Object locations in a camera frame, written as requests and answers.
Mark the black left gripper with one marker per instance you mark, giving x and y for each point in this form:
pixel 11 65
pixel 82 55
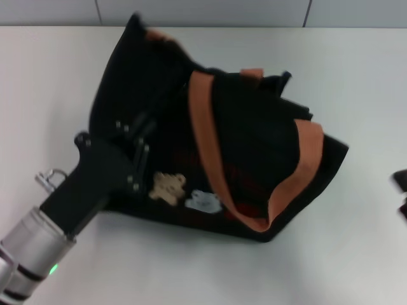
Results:
pixel 95 178

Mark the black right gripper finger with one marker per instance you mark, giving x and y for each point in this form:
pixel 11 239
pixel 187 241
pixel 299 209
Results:
pixel 404 209
pixel 401 181

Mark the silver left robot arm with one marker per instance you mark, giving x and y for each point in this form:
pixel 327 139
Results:
pixel 31 248

